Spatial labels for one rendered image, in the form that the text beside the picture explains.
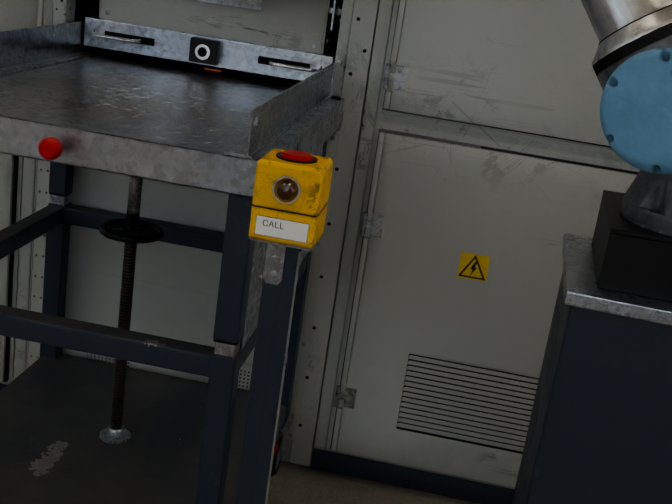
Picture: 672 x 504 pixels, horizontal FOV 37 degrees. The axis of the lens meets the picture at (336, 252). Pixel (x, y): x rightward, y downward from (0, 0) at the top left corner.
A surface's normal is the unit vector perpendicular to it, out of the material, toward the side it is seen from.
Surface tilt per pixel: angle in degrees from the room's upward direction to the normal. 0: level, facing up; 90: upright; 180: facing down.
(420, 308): 90
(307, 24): 90
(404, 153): 90
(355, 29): 90
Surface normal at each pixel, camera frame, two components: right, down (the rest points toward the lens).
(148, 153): -0.16, 0.27
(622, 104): -0.52, 0.28
